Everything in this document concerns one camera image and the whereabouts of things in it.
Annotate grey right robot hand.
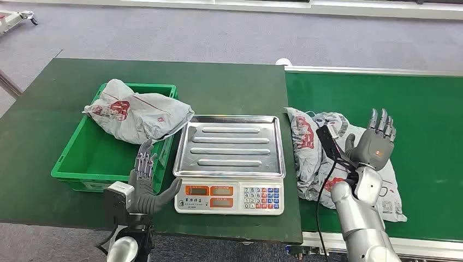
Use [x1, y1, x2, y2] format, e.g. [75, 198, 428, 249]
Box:
[344, 108, 397, 171]

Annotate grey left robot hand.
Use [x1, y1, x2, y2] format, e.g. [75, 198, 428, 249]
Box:
[128, 139, 183, 215]

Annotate grey package red stripes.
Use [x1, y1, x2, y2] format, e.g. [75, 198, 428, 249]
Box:
[311, 111, 408, 223]

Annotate green conveyor belt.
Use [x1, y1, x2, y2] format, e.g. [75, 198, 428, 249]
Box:
[275, 57, 463, 262]

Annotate grey package red print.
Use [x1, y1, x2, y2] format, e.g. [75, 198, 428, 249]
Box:
[284, 107, 323, 201]

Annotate grey package large red logo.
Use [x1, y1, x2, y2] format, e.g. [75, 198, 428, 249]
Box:
[82, 79, 195, 145]

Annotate green plastic crate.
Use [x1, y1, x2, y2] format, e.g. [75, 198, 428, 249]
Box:
[50, 82, 179, 194]

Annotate white scale with steel tray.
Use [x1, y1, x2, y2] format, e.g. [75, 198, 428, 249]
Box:
[173, 115, 287, 216]

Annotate dark slanted bar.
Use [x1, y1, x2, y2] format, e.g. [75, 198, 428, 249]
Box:
[0, 70, 22, 98]

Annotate white wheeled cart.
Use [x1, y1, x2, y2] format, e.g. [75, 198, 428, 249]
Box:
[0, 10, 39, 35]

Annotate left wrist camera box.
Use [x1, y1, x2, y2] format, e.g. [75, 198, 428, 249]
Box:
[104, 181, 135, 227]

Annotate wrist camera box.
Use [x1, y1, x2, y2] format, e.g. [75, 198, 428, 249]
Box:
[316, 124, 357, 171]
[104, 181, 135, 227]

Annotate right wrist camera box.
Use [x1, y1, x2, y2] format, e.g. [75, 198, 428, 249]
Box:
[316, 124, 357, 171]

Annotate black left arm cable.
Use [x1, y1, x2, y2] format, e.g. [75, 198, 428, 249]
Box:
[94, 224, 120, 255]

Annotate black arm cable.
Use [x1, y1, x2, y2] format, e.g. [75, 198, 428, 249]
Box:
[316, 160, 339, 262]
[94, 224, 120, 255]

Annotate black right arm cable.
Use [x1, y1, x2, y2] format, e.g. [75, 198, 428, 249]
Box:
[316, 160, 339, 262]

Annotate white wall ledge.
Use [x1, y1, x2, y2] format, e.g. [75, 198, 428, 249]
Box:
[0, 0, 463, 21]

